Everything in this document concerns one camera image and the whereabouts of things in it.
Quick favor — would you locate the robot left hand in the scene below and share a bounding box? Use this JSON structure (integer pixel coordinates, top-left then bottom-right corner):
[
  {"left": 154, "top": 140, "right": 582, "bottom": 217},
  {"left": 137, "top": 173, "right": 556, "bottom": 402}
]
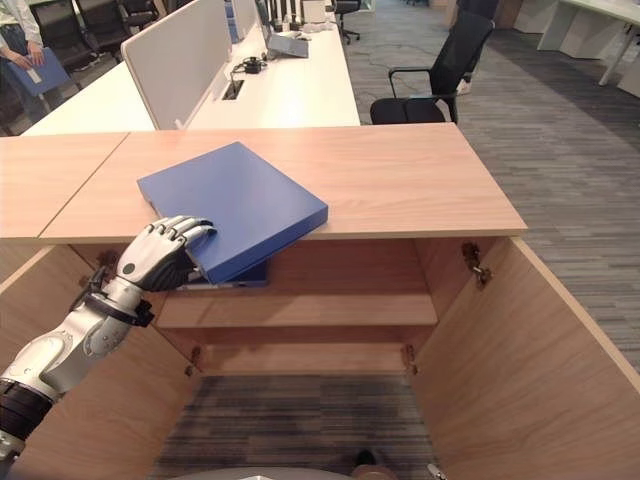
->
[{"left": 115, "top": 215, "right": 219, "bottom": 293}]

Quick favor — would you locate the blue file folder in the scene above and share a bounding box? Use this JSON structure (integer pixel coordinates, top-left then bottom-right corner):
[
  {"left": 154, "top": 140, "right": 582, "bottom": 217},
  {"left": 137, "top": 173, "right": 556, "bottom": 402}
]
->
[{"left": 136, "top": 141, "right": 330, "bottom": 286}]

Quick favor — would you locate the wooden cabinet shelf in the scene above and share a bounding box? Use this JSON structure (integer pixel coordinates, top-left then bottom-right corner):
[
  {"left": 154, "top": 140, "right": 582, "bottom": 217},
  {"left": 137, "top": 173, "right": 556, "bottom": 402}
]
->
[{"left": 155, "top": 293, "right": 439, "bottom": 331}]

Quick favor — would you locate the wooden office cabinet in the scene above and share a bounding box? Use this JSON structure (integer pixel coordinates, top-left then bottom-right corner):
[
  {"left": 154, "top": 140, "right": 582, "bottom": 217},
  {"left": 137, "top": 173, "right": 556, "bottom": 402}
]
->
[{"left": 38, "top": 122, "right": 529, "bottom": 381}]

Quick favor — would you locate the blue folder with label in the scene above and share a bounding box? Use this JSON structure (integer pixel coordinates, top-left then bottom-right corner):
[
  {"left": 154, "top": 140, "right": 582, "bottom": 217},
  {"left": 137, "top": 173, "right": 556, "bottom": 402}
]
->
[{"left": 6, "top": 46, "right": 72, "bottom": 99}]

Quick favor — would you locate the white office desk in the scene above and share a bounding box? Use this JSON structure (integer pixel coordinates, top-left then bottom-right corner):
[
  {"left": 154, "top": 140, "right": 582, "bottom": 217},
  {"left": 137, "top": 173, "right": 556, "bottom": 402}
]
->
[
  {"left": 19, "top": 22, "right": 362, "bottom": 137},
  {"left": 537, "top": 0, "right": 640, "bottom": 96}
]

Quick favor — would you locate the black mesh office chair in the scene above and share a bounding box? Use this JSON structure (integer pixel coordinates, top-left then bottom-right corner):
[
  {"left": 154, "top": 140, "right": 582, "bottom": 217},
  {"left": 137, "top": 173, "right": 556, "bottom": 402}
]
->
[{"left": 369, "top": 8, "right": 496, "bottom": 126}]

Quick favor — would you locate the white desk divider panel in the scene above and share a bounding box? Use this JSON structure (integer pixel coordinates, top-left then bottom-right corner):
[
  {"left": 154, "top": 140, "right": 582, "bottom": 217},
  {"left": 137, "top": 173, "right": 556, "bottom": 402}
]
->
[{"left": 120, "top": 0, "right": 234, "bottom": 131}]

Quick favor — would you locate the person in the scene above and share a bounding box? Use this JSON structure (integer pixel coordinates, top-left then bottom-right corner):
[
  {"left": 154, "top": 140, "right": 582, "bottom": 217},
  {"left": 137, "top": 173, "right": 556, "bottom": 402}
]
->
[{"left": 0, "top": 0, "right": 49, "bottom": 126}]

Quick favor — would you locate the grey laptop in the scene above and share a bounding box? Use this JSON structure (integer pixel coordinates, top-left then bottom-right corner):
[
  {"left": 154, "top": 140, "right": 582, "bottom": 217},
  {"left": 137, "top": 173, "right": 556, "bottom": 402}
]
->
[{"left": 259, "top": 13, "right": 311, "bottom": 60}]

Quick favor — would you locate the black swivel chair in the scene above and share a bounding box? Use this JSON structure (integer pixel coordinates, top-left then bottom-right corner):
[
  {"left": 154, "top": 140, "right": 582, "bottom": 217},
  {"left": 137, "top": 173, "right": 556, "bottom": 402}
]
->
[{"left": 332, "top": 0, "right": 362, "bottom": 45}]

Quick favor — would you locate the black headset with cable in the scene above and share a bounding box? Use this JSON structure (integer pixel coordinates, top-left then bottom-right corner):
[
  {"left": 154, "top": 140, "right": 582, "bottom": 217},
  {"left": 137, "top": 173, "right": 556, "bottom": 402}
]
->
[{"left": 230, "top": 53, "right": 268, "bottom": 77}]

